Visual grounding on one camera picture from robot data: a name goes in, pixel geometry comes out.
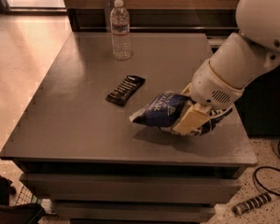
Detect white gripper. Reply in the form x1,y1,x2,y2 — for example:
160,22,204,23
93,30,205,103
172,59,244,134

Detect blue chip bag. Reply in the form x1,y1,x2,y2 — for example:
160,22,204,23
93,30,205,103
130,92,232,136

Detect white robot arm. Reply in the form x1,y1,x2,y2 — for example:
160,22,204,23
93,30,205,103
170,0,280,135

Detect black candy bar wrapper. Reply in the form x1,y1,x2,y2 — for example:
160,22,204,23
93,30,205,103
105,76,146,106

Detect clear plastic water bottle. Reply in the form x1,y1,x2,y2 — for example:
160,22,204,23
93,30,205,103
110,0,132,61

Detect black power strip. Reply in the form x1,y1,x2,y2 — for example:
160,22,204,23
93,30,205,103
231,192,272,216

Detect grey drawer table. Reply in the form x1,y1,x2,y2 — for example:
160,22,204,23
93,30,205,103
0,33,257,224

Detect black cable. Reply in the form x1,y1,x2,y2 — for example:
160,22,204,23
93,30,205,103
252,135,280,199

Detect grey metal bracket left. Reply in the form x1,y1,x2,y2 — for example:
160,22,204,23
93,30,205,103
103,0,115,32

